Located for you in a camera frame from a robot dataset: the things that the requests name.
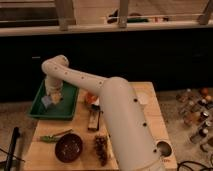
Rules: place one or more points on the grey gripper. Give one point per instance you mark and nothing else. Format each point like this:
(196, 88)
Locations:
(47, 101)

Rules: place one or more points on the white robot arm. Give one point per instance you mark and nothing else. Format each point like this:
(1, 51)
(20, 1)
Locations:
(133, 144)

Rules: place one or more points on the green spoon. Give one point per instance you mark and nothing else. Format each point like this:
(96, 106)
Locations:
(54, 137)

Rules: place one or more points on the orange plate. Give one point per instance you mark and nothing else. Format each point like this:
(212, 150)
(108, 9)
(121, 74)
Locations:
(91, 99)

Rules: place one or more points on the black tripod leg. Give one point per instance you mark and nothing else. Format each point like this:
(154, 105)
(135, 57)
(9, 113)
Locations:
(15, 136)

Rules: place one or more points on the dark rectangular block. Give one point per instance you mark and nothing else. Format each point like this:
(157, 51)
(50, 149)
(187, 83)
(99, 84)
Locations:
(93, 123)

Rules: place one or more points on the dark brown bowl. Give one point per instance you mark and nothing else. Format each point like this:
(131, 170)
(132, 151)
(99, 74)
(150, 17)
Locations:
(68, 148)

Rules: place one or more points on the wooden railing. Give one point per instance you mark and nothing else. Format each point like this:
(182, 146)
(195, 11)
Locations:
(39, 17)

